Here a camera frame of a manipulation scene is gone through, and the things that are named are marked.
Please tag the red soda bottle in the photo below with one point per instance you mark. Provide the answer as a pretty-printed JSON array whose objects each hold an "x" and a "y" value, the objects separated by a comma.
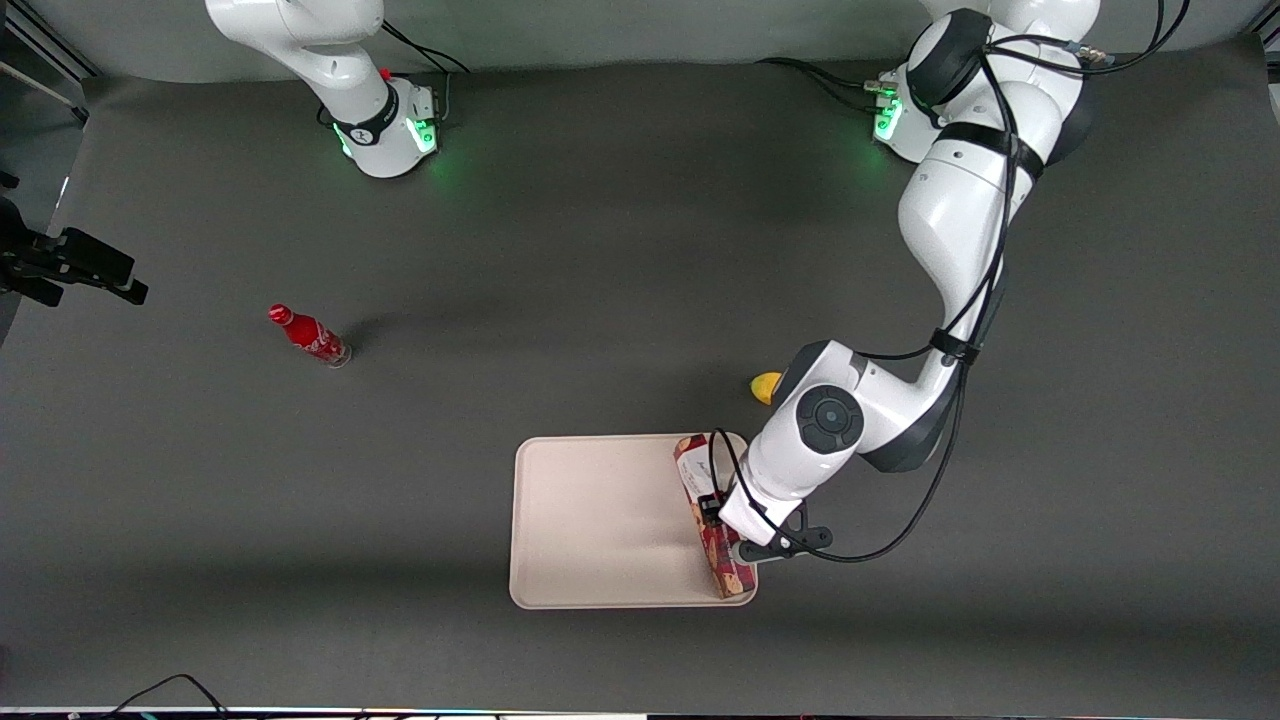
[{"x": 310, "y": 336}]

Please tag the beige plastic tray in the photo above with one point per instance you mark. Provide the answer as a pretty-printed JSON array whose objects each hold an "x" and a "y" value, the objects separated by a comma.
[{"x": 600, "y": 520}]

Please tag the red cookie box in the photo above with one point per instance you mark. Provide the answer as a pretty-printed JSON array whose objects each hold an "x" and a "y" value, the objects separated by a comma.
[{"x": 712, "y": 545}]

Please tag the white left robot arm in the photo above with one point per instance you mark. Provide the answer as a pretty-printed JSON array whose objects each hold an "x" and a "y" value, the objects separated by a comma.
[{"x": 960, "y": 200}]

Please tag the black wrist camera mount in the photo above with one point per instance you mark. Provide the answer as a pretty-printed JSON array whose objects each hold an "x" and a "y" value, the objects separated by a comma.
[{"x": 795, "y": 540}]

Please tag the yellow plastic lemon toy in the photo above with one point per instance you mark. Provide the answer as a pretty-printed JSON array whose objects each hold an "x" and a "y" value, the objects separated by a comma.
[{"x": 766, "y": 387}]

